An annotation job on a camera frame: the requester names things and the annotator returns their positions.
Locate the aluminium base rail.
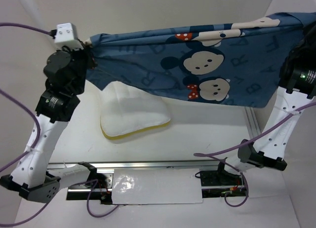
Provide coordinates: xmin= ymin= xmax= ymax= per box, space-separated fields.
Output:
xmin=46 ymin=159 xmax=249 ymax=204

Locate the purple cable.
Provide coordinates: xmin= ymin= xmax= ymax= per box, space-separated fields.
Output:
xmin=0 ymin=22 xmax=124 ymax=226
xmin=194 ymin=99 xmax=316 ymax=208

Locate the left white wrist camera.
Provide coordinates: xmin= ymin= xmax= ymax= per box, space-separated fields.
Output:
xmin=50 ymin=23 xmax=78 ymax=44

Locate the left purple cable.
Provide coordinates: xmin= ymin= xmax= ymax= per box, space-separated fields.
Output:
xmin=0 ymin=22 xmax=124 ymax=226

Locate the aluminium side rail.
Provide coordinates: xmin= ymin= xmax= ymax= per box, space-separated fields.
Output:
xmin=244 ymin=107 xmax=261 ymax=139

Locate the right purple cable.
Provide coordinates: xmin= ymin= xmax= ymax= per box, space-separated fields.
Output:
xmin=194 ymin=99 xmax=316 ymax=208

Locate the blue cartoon print pillowcase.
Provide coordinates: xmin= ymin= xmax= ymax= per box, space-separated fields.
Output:
xmin=86 ymin=13 xmax=316 ymax=108

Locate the white cover plate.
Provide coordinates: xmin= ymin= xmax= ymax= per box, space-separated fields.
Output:
xmin=112 ymin=168 xmax=203 ymax=205

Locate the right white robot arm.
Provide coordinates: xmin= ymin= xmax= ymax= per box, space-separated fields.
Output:
xmin=234 ymin=24 xmax=316 ymax=171

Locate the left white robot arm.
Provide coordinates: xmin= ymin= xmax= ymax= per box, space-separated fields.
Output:
xmin=0 ymin=46 xmax=98 ymax=203

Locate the white pillow yellow edge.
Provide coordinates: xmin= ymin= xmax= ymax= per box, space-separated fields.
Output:
xmin=99 ymin=81 xmax=171 ymax=140

